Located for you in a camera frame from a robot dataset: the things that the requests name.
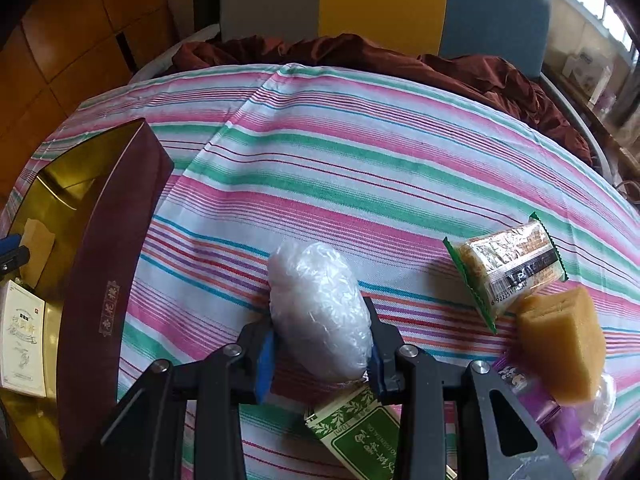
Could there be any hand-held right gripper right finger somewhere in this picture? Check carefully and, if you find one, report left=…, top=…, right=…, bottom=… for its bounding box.
left=362, top=296, right=573, bottom=480

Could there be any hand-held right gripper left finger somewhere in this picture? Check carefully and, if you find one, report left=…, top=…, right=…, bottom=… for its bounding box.
left=102, top=317, right=277, bottom=480

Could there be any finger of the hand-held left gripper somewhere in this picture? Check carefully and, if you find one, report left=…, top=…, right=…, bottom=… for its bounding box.
left=0, top=234, right=32, bottom=281

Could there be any white plastic bundle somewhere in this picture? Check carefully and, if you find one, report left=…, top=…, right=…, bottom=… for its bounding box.
left=267, top=241, right=375, bottom=382
left=570, top=372, right=618, bottom=476

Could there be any maroon gift box gold inside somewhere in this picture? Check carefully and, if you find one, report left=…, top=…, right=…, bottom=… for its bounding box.
left=0, top=118, right=175, bottom=480

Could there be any green cracker packet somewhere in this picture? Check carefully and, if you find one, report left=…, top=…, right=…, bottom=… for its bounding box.
left=442, top=211, right=568, bottom=335

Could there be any yellow sponge block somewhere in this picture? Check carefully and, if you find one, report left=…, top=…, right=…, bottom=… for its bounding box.
left=19, top=218, right=56, bottom=288
left=515, top=286, right=607, bottom=407

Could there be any green and white carton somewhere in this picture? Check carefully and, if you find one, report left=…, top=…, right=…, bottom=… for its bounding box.
left=303, top=385, right=453, bottom=480

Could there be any white printed card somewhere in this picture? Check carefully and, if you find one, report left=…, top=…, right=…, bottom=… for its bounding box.
left=0, top=280, right=48, bottom=400

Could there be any purple snack packet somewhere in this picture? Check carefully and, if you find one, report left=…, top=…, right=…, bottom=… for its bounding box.
left=492, top=352, right=588, bottom=466

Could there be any striped bed sheet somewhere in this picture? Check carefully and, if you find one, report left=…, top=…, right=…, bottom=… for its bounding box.
left=0, top=62, right=640, bottom=480

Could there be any wooden cabinet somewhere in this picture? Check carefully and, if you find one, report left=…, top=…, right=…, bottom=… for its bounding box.
left=0, top=0, right=197, bottom=196

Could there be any dark red blanket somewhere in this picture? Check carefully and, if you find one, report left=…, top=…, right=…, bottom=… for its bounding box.
left=172, top=34, right=597, bottom=167

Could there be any white cardboard box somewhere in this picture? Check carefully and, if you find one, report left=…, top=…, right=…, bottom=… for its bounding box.
left=562, top=45, right=615, bottom=107

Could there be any grey yellow blue headboard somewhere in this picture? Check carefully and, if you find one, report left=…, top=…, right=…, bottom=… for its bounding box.
left=220, top=0, right=552, bottom=78

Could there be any window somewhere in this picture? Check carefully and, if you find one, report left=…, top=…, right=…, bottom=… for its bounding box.
left=542, top=0, right=640, bottom=53

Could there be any grey bed frame rail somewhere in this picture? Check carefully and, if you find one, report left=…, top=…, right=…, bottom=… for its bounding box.
left=539, top=74, right=617, bottom=182

